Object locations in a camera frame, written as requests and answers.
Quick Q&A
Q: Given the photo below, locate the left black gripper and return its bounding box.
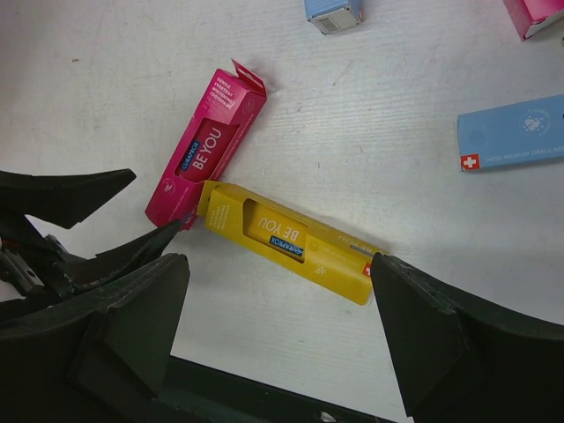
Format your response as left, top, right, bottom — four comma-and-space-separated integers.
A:
1, 168, 183, 308

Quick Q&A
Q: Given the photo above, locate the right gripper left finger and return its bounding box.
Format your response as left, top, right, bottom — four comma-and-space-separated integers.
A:
1, 254, 190, 422

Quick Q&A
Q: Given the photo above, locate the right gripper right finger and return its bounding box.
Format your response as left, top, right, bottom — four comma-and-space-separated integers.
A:
371, 254, 563, 422

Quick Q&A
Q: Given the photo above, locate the pink toothpaste box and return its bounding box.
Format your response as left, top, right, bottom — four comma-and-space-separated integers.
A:
145, 61, 268, 230
503, 0, 564, 41

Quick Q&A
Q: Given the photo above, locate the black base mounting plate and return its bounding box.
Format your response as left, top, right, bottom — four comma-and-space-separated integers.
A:
145, 357, 386, 423

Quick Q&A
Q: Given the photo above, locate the yellow toothpaste box front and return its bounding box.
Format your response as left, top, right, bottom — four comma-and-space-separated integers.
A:
197, 181, 383, 306

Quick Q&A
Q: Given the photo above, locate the blue toothpaste box near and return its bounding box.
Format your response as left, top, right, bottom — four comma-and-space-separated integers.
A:
456, 94, 563, 172

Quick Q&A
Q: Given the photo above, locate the blue toothpaste box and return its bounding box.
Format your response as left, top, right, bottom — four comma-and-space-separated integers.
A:
456, 94, 563, 172
303, 0, 363, 35

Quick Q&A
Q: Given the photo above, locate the blue toothpaste box middle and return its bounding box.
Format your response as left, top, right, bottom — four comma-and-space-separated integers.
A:
303, 0, 363, 35

